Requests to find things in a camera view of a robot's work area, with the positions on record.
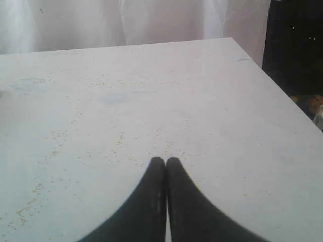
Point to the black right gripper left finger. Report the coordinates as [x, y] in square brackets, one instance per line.
[142, 217]

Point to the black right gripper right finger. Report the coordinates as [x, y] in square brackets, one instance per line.
[192, 216]

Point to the dark cabinet beside table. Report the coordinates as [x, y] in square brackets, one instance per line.
[293, 51]

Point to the white backdrop curtain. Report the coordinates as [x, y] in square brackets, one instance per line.
[29, 26]

